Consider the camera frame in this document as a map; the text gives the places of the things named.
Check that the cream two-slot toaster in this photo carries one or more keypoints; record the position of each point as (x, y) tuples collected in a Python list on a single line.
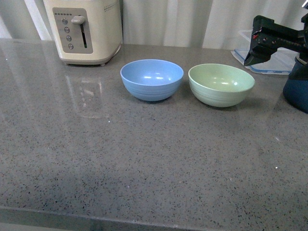
[(86, 32)]

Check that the green plastic bowl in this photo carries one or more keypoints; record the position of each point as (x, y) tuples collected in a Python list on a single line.
[(220, 85)]

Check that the white curtain backdrop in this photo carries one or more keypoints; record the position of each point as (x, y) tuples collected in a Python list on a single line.
[(181, 23)]

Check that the blue plastic bowl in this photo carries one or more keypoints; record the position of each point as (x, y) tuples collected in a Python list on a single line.
[(151, 79)]

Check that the blue saucepan with handle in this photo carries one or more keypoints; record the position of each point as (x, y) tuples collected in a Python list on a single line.
[(295, 90)]

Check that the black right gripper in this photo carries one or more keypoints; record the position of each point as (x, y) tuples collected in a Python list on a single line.
[(267, 37)]

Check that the clear plastic food container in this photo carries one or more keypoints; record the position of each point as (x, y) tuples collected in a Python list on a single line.
[(281, 62)]

